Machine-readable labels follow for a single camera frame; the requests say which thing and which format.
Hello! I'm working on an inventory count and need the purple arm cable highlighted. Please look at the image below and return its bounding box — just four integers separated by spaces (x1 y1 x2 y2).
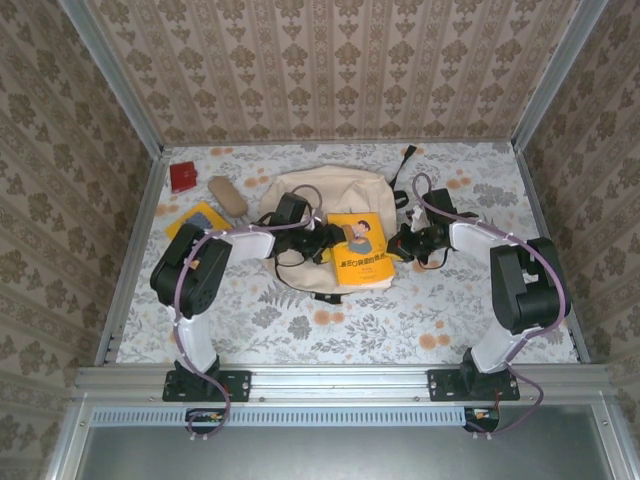
172 184 324 441
410 172 572 441

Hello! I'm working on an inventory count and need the grey metal panel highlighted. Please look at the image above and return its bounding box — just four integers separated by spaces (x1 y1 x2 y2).
47 399 640 480

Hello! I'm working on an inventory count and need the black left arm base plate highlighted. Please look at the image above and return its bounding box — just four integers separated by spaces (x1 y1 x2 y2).
162 368 252 403

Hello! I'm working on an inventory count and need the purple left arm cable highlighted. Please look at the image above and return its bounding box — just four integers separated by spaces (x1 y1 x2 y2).
172 184 324 441

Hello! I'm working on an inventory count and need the red wallet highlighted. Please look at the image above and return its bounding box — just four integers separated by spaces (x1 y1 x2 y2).
169 162 199 194

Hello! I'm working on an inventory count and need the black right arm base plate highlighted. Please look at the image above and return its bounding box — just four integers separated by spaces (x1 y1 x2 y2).
427 368 521 403

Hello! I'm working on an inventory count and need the aluminium corner post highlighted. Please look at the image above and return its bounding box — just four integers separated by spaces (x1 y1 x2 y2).
510 0 612 154
58 0 166 156

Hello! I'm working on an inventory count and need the floral patterned tablecloth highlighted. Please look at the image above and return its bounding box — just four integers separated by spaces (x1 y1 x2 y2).
115 142 581 365

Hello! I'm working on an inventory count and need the grey slotted cable duct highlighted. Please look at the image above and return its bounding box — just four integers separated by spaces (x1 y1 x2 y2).
92 405 466 427

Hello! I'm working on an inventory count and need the long aluminium frame rail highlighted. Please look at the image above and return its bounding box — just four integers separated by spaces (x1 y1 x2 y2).
74 364 614 401

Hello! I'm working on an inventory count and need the yellow book grey-haired figure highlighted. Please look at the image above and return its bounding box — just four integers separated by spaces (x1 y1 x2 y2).
164 201 232 241

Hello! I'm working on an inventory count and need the aluminium side rail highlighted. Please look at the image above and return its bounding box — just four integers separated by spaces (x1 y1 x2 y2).
94 147 171 369
512 142 594 366

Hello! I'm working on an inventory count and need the yellow book brown-haired figure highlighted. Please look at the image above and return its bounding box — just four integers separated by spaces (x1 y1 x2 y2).
325 212 396 289

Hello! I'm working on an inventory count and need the beige canvas backpack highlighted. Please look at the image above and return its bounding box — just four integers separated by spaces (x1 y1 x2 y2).
259 144 419 306

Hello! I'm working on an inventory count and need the brown oval pencil case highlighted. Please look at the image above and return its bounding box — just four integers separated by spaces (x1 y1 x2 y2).
207 175 250 219

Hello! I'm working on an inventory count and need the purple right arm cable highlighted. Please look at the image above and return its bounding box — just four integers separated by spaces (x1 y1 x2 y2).
410 172 572 441

